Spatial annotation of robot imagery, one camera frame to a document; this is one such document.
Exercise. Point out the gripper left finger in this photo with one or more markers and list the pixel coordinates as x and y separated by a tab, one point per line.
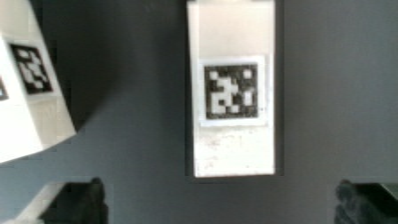
67	204

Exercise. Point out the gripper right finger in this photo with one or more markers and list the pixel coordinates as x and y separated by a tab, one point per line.
367	203

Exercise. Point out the white table leg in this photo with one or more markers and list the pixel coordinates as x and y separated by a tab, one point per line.
232	38
37	124

